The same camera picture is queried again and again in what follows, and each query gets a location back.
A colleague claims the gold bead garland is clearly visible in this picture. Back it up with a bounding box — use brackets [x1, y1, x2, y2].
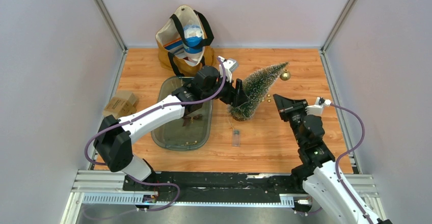
[262, 94, 272, 102]

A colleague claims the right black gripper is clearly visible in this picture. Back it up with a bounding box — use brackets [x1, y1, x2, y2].
[272, 95, 308, 146]

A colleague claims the cardboard wrapped felt pads pack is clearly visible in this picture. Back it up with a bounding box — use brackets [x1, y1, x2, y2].
[102, 90, 139, 119]

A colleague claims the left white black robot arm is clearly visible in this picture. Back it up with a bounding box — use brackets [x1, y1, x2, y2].
[89, 59, 248, 191]

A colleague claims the small frosted christmas tree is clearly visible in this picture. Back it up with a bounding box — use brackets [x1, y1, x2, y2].
[228, 62, 289, 121]

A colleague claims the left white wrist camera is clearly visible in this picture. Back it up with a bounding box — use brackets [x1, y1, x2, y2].
[217, 56, 239, 83]

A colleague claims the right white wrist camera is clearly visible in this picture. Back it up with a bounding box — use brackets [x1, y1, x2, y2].
[306, 97, 332, 116]

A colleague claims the aluminium frame rail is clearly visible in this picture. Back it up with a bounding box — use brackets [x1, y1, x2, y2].
[69, 170, 381, 207]

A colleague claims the clear glass tray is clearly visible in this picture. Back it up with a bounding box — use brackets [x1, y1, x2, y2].
[151, 76, 214, 152]

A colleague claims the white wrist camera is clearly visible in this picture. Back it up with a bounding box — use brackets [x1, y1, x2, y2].
[306, 97, 332, 116]
[217, 56, 239, 83]

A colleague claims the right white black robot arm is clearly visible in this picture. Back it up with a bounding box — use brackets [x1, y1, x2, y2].
[273, 94, 391, 223]

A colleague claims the yellow canvas tote bag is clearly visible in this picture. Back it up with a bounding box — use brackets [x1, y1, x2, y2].
[155, 5, 217, 77]

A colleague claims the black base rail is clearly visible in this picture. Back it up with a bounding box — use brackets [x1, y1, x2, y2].
[123, 172, 305, 203]

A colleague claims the brown ribbon bow ornament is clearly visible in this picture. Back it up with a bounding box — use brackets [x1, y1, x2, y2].
[182, 114, 203, 127]

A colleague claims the blue white bottle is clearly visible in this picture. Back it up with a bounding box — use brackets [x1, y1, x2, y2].
[183, 21, 203, 61]

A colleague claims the gold bell ornament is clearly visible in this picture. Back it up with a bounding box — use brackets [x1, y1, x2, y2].
[279, 70, 291, 81]

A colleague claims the clear plastic battery box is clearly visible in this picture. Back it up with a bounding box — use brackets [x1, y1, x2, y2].
[232, 129, 240, 147]

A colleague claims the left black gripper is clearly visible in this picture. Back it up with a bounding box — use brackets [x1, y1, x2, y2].
[202, 72, 250, 108]

